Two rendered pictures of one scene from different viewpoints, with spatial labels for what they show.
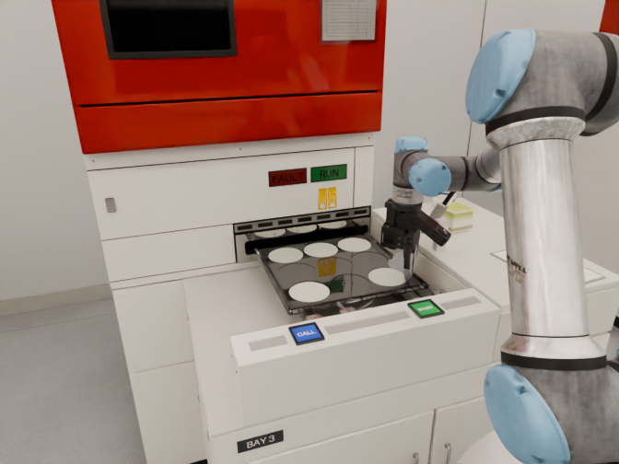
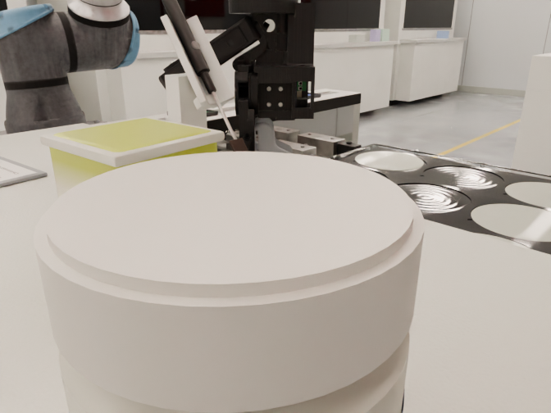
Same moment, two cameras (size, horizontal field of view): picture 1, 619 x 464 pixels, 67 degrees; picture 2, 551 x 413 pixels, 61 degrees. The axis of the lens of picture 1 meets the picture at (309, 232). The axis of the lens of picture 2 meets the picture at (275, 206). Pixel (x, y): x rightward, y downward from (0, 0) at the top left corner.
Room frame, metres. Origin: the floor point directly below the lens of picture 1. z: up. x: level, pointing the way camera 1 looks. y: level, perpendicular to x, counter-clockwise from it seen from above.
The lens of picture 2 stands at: (1.52, -0.48, 1.09)
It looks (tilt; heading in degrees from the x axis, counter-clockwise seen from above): 21 degrees down; 151
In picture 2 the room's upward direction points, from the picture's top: straight up
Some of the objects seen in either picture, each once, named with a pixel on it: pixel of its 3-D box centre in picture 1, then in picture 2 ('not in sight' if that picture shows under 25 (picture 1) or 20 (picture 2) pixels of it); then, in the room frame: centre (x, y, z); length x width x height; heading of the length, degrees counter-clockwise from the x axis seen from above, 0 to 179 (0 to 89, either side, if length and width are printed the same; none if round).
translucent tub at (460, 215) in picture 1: (454, 217); (139, 187); (1.24, -0.42, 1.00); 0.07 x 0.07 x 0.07; 22
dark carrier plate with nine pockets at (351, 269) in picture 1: (333, 266); (425, 198); (1.15, -0.07, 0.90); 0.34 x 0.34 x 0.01; 18
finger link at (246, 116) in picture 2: not in sight; (247, 122); (1.07, -0.26, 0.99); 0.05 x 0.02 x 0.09; 153
